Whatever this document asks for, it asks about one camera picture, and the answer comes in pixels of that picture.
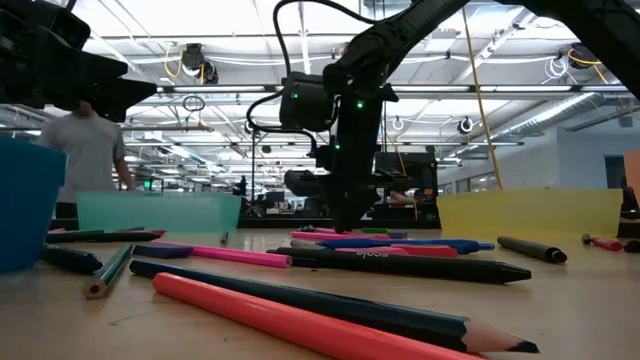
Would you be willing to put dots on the dark navy pencil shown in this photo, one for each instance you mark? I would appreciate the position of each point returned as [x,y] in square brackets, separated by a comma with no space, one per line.
[350,309]

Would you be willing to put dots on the black pen white scale print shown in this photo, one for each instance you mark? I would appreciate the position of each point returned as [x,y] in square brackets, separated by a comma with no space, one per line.
[400,265]

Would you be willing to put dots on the dark blue plastic bin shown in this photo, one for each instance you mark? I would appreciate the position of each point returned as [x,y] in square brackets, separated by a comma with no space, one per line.
[27,205]

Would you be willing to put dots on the pink crayon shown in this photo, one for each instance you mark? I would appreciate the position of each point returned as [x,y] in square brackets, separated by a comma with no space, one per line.
[56,230]

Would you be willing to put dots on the yellow plastic bin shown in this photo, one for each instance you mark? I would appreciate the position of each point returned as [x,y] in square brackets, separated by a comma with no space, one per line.
[525,212]

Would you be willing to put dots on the green eraser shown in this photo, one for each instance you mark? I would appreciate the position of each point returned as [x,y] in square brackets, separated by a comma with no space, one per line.
[375,231]

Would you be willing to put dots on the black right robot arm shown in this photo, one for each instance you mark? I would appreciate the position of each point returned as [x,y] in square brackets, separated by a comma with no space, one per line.
[400,30]

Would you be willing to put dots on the long ceiling light bar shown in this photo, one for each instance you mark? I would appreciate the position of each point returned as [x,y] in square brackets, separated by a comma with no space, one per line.
[450,88]

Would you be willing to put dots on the orange pencil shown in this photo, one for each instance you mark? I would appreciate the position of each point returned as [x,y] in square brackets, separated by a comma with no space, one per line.
[300,325]

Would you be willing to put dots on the black monitor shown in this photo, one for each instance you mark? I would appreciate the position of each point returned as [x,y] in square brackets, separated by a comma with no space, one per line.
[420,170]

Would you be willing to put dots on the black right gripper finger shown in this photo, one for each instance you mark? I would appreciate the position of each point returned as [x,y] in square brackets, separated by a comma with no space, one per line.
[355,212]

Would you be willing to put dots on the red eraser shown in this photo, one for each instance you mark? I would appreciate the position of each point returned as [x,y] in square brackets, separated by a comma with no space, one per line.
[607,244]

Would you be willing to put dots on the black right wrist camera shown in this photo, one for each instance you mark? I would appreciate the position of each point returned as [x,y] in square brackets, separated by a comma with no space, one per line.
[307,102]

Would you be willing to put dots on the green pencil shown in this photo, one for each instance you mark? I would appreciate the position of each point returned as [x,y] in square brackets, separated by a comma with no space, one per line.
[107,272]

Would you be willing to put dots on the purple eraser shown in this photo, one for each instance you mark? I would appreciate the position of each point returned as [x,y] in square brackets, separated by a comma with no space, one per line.
[397,235]

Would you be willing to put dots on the teal plastic bin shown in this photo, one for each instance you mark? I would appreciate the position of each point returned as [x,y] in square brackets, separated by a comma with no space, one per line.
[150,212]

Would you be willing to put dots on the blue pen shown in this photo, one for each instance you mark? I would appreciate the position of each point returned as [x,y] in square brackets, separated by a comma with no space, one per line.
[450,245]

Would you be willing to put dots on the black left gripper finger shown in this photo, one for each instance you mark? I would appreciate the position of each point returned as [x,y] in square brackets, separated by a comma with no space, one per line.
[85,65]
[115,97]

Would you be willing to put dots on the person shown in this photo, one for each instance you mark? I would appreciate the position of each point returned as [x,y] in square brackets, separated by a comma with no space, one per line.
[85,150]

